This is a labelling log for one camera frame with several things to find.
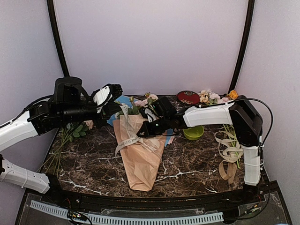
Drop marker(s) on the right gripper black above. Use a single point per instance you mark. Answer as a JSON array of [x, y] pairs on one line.
[[148, 132]]

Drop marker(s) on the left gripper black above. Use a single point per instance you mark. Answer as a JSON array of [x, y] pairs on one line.
[[107, 110]]

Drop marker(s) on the white printed ribbon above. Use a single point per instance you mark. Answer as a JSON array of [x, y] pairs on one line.
[[133, 138]]

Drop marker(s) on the beige pink wrapping paper sheet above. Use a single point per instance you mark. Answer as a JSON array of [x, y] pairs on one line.
[[141, 165]]

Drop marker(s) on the pink rose fake flower stem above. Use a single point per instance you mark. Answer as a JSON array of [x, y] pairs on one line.
[[138, 104]]

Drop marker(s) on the pile of fake flowers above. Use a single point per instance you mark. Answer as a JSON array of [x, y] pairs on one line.
[[66, 134], [222, 103]]

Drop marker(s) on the brown twine ribbon bundle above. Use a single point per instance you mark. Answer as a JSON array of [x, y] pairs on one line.
[[231, 152]]

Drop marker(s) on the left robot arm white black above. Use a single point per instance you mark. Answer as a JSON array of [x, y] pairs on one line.
[[70, 103]]

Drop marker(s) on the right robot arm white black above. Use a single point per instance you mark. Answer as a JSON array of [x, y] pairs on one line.
[[240, 113]]

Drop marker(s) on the blue wrapping paper sheet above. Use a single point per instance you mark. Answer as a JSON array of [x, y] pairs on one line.
[[123, 100]]

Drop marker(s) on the lime green bowl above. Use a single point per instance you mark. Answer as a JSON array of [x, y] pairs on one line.
[[193, 133]]

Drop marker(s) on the red round embroidered cushion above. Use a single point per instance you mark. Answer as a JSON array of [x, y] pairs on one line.
[[188, 97]]

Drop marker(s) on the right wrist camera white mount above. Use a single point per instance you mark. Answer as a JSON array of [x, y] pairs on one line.
[[158, 109]]

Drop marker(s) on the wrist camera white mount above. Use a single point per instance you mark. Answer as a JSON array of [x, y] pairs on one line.
[[158, 109], [109, 92]]

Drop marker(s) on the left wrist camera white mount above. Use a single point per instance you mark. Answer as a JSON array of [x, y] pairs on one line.
[[109, 92]]

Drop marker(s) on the white slotted cable duct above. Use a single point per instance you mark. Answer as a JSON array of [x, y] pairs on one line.
[[125, 217]]

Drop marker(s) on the left black frame post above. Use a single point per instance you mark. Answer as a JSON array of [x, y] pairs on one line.
[[56, 37]]

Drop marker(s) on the black frame post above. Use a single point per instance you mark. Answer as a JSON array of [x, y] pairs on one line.
[[243, 44], [56, 37]]

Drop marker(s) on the right black frame post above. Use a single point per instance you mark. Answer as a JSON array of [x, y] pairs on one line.
[[243, 44]]

